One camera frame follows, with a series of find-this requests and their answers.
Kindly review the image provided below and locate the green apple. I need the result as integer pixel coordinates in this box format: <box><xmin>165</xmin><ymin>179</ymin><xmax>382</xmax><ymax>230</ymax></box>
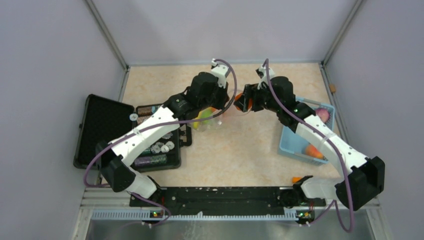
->
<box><xmin>200</xmin><ymin>108</ymin><xmax>214</xmax><ymax>125</ymax></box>

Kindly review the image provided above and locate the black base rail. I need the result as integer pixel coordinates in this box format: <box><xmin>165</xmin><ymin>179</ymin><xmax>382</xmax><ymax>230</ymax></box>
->
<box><xmin>150</xmin><ymin>186</ymin><xmax>326</xmax><ymax>216</ymax></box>

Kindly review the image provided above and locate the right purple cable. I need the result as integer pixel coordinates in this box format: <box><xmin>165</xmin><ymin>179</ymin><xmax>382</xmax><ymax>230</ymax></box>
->
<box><xmin>261</xmin><ymin>58</ymin><xmax>356</xmax><ymax>233</ymax></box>

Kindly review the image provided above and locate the small brown object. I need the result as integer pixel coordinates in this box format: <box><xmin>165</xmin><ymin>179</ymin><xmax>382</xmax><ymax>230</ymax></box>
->
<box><xmin>328</xmin><ymin>84</ymin><xmax>337</xmax><ymax>94</ymax></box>

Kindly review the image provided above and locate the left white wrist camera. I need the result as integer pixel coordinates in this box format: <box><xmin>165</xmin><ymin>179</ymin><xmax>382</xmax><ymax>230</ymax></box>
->
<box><xmin>210</xmin><ymin>58</ymin><xmax>230</xmax><ymax>88</ymax></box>

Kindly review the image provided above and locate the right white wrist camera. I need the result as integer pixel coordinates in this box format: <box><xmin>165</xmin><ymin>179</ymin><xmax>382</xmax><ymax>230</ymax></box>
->
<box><xmin>255</xmin><ymin>66</ymin><xmax>275</xmax><ymax>90</ymax></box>

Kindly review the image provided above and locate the black open tool case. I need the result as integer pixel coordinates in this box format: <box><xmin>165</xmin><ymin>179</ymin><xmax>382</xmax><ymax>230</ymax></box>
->
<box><xmin>73</xmin><ymin>94</ymin><xmax>193</xmax><ymax>173</ymax></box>

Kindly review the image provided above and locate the blue plastic basket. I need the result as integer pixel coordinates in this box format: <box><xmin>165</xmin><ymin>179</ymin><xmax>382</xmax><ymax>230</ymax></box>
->
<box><xmin>277</xmin><ymin>96</ymin><xmax>336</xmax><ymax>166</ymax></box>

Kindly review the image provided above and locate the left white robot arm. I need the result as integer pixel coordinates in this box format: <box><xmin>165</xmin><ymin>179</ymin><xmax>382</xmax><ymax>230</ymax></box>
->
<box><xmin>95</xmin><ymin>67</ymin><xmax>230</xmax><ymax>207</ymax></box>

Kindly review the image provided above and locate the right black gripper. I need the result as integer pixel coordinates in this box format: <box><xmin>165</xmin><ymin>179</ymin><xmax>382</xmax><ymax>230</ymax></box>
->
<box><xmin>234</xmin><ymin>81</ymin><xmax>281</xmax><ymax>114</ymax></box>

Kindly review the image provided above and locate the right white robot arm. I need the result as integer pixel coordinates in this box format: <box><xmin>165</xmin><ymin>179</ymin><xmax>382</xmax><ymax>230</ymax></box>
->
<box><xmin>234</xmin><ymin>76</ymin><xmax>385</xmax><ymax>211</ymax></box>

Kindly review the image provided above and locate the orange carrot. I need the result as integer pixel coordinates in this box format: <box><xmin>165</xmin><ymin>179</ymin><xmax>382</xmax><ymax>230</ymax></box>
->
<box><xmin>291</xmin><ymin>177</ymin><xmax>302</xmax><ymax>184</ymax></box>

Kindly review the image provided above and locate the peach fruit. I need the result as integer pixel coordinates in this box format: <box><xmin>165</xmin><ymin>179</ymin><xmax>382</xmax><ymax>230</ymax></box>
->
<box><xmin>303</xmin><ymin>144</ymin><xmax>325</xmax><ymax>160</ymax></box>

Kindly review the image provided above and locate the yellow banana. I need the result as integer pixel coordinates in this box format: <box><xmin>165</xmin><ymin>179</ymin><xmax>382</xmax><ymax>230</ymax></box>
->
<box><xmin>192</xmin><ymin>121</ymin><xmax>203</xmax><ymax>131</ymax></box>

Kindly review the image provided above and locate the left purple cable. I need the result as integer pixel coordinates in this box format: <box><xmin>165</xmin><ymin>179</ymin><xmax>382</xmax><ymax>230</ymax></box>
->
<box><xmin>82</xmin><ymin>58</ymin><xmax>238</xmax><ymax>227</ymax></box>

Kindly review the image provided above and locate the purple cable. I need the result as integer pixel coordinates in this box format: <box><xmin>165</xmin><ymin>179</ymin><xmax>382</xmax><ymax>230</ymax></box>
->
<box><xmin>82</xmin><ymin>58</ymin><xmax>238</xmax><ymax>227</ymax></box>
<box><xmin>261</xmin><ymin>58</ymin><xmax>356</xmax><ymax>233</ymax></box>

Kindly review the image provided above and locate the clear zip top bag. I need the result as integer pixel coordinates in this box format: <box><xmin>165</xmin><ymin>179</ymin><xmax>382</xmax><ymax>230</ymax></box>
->
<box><xmin>188</xmin><ymin>88</ymin><xmax>251</xmax><ymax>132</ymax></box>

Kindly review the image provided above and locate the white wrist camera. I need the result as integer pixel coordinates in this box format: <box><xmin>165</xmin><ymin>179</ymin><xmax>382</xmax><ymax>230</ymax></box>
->
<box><xmin>210</xmin><ymin>58</ymin><xmax>230</xmax><ymax>88</ymax></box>
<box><xmin>255</xmin><ymin>66</ymin><xmax>275</xmax><ymax>90</ymax></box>

